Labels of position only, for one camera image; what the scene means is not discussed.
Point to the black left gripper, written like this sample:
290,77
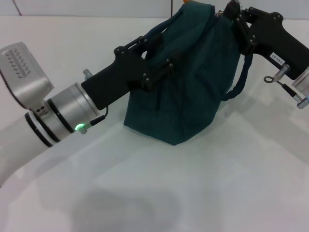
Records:
116,75

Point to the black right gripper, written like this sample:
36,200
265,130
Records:
275,41

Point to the dark teal insulated lunch bag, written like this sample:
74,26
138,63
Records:
188,84

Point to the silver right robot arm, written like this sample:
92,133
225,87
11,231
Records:
301,82

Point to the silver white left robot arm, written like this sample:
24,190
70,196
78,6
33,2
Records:
48,120

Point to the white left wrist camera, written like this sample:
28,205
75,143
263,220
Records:
24,75

